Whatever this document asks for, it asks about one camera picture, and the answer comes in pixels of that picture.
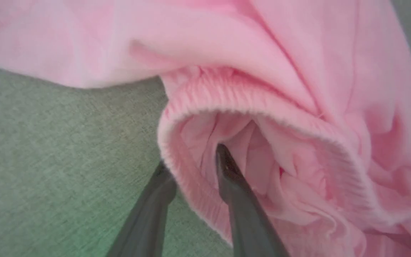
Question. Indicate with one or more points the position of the green-grey fabric sofa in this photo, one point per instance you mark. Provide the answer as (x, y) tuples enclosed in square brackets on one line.
[(59, 164)]

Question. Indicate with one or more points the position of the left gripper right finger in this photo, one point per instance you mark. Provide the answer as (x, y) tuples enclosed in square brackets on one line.
[(244, 214)]

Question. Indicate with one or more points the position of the pink sweatshirt garment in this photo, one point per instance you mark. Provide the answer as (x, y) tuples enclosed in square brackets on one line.
[(269, 71)]

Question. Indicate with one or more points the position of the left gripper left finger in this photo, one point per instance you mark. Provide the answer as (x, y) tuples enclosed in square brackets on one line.
[(145, 221)]

